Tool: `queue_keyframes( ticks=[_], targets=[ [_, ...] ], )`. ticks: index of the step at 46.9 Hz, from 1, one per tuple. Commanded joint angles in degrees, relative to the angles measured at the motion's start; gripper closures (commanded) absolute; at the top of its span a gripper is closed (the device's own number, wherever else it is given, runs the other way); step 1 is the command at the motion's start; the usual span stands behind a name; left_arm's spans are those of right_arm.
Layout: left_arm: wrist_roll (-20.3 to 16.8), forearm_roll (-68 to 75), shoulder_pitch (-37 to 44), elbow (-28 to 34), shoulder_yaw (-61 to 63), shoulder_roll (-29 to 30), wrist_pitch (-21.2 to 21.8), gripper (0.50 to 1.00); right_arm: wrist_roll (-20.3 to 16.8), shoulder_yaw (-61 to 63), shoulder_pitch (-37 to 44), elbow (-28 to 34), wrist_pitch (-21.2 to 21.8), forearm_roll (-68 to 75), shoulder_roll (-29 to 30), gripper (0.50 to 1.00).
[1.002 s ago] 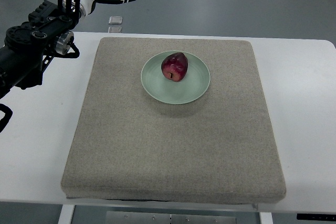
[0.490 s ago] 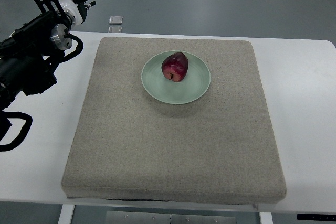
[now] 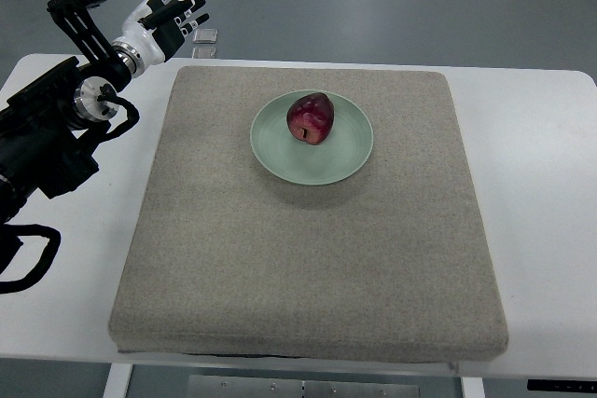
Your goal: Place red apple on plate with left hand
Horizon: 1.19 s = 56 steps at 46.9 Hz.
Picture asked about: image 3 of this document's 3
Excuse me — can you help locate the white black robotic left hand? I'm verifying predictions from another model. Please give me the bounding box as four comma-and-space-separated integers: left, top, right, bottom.
112, 0, 209, 75

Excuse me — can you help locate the red apple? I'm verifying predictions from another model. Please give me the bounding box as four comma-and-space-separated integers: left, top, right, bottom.
286, 92, 335, 145

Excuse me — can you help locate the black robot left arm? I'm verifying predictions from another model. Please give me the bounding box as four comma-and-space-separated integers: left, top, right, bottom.
1, 0, 139, 295

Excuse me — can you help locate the silver floor socket plate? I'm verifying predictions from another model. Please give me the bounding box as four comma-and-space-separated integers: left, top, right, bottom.
192, 28, 218, 45

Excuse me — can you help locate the light green plate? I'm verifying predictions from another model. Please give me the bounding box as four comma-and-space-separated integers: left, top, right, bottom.
250, 89, 374, 185

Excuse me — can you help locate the beige fabric cushion mat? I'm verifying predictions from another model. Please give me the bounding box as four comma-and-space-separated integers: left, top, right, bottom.
108, 66, 508, 363

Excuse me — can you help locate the white left table leg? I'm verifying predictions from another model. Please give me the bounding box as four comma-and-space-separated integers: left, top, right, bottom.
103, 364, 133, 398

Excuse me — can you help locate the white table leg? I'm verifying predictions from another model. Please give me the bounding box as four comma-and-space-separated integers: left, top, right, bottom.
103, 364, 133, 398
460, 377, 486, 398

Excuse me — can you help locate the white right table leg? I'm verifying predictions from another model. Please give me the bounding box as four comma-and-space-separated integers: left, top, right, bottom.
460, 377, 486, 398

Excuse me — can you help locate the black table control panel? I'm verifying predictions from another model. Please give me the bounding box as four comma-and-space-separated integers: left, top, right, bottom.
527, 379, 597, 393

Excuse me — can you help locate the metal table base plate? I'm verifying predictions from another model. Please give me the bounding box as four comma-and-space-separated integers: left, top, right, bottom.
187, 375, 421, 398

